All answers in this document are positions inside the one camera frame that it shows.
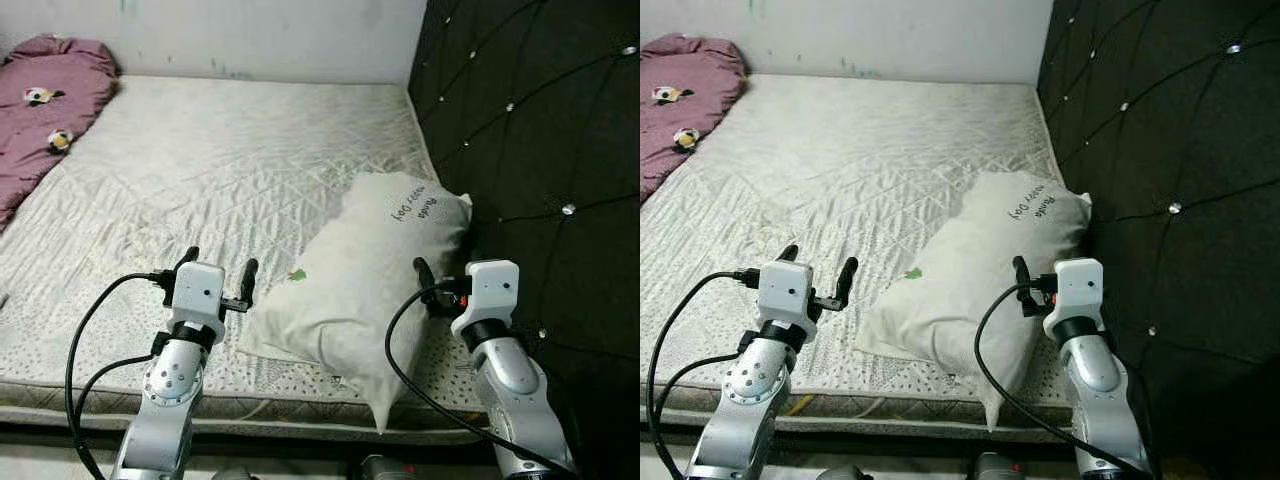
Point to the purple quilt with bird prints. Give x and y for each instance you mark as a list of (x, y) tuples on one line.
[(680, 120), (50, 120)]

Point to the white quilted mattress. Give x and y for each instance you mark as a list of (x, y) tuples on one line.
[(200, 170), (860, 170)]

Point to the dark bed base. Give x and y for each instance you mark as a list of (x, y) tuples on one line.
[(300, 436), (900, 436)]

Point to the silver left robot leg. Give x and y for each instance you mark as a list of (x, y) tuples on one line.
[(842, 474), (235, 474)]

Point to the silver robot leg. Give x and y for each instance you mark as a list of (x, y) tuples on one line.
[(842, 474), (1000, 468), (235, 474), (385, 468)]

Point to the silver right robot leg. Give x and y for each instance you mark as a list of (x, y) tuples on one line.
[(1000, 468), (385, 468)]

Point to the black tufted headboard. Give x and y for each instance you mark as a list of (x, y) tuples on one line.
[(1170, 120), (540, 120)]

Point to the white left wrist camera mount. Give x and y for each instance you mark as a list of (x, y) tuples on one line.
[(197, 292), (785, 292)]

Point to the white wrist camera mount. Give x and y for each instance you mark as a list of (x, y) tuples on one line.
[(492, 290), (785, 292), (197, 292), (1078, 290)]

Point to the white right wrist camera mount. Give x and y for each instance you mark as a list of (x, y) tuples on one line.
[(1078, 290), (492, 290)]

